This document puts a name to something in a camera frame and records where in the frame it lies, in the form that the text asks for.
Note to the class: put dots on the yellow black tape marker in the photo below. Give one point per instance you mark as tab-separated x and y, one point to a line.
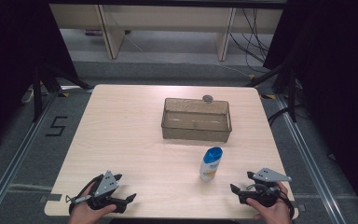
64	94

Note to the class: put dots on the metal floor rail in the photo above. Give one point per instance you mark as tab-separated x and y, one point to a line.
310	161
15	158

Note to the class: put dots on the light wooden desk frame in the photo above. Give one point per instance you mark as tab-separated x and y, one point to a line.
115	34

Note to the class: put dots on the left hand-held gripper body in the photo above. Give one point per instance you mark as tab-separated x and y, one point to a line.
106	184

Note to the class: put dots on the person's left hand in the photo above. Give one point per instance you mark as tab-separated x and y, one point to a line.
85	214

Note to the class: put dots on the white bottle with blue cap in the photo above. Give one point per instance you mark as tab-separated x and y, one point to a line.
210	165

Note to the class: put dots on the clear brown plastic box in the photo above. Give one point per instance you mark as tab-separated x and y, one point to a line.
195	123

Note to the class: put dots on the round grey disc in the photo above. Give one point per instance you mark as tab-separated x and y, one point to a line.
207	98

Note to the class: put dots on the dark curtain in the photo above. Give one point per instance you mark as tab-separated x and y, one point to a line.
338	77
15	62

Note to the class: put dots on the black metal stand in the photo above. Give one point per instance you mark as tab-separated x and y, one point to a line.
38	93
291	93

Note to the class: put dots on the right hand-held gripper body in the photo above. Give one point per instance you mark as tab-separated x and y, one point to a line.
271	176

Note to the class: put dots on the person's right hand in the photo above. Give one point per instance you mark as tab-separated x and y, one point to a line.
270	214

